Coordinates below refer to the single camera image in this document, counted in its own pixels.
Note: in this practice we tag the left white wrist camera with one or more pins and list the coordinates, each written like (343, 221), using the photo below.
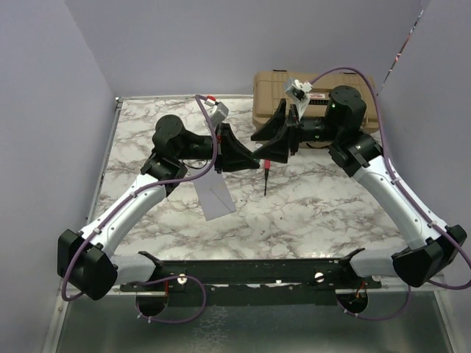
(218, 111)

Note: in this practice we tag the red handled screwdriver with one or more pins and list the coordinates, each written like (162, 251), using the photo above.
(266, 167)

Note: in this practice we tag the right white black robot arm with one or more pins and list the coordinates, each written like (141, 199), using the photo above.
(431, 243)

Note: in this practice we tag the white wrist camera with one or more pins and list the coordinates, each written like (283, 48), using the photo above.
(218, 111)
(298, 92)

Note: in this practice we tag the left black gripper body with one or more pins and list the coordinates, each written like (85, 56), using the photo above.
(218, 151)

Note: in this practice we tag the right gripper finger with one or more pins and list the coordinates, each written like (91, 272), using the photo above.
(276, 147)
(274, 128)

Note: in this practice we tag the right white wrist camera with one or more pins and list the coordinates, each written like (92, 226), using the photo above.
(298, 92)

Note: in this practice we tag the grey envelope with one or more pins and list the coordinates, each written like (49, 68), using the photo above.
(214, 196)

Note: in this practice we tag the aluminium extrusion frame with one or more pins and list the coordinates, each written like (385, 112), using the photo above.
(85, 258)

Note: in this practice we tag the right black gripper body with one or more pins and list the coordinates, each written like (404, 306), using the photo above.
(296, 129)

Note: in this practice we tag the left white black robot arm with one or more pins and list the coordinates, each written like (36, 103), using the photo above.
(86, 259)

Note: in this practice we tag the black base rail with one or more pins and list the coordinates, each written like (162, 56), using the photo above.
(252, 282)

